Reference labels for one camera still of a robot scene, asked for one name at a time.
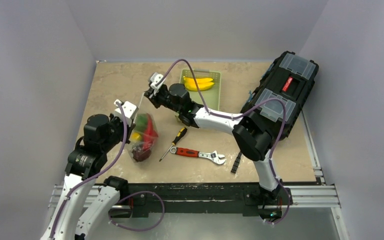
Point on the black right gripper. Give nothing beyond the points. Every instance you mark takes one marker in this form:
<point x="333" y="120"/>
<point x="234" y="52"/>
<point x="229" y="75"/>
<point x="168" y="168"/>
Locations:
<point x="153" y="96"/>

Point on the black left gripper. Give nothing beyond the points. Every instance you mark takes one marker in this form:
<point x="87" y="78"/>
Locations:
<point x="113" y="120"/>

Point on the green bell pepper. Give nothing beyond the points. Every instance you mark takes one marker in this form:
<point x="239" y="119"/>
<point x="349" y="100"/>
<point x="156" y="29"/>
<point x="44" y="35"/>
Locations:
<point x="141" y="122"/>

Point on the red chili pepper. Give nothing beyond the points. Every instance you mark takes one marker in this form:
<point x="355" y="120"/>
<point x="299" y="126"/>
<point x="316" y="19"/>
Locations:
<point x="150" y="135"/>

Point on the clear dotted zip top bag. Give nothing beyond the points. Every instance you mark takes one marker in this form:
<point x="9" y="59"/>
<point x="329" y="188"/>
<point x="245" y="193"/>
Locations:
<point x="142" y="109"/>

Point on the dark red purple fruit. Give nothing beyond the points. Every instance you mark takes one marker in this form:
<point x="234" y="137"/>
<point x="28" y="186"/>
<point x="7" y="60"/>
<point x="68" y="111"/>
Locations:
<point x="140" y="155"/>

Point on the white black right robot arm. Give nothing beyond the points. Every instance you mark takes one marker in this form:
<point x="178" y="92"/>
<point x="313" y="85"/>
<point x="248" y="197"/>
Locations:
<point x="253" y="137"/>

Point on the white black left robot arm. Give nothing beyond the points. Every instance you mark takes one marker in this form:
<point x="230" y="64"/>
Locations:
<point x="71" y="220"/>

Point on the yellow banana bunch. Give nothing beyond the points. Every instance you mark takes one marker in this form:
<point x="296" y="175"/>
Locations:
<point x="197" y="83"/>

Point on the yellow black screwdriver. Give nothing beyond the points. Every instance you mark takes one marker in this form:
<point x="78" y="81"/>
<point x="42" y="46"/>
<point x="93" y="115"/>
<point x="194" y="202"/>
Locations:
<point x="181" y="133"/>

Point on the light green plastic basket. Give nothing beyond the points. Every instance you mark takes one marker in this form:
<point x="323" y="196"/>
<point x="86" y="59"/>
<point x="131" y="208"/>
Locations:
<point x="211" y="96"/>

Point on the black hammer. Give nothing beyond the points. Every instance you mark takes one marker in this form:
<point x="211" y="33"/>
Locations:
<point x="236" y="163"/>

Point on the black plastic toolbox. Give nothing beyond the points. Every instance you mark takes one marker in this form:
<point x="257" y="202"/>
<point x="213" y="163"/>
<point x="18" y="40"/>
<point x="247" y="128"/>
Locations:
<point x="290" y="78"/>

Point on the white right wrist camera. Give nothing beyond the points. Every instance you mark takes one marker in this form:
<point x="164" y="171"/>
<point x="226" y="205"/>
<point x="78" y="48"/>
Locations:
<point x="155" y="83"/>

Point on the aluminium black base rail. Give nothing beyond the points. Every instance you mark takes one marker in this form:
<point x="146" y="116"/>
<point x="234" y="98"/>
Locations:
<point x="246" y="198"/>

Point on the red handled adjustable wrench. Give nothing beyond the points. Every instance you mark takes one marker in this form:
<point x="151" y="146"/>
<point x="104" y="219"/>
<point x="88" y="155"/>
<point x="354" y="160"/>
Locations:
<point x="215" y="157"/>

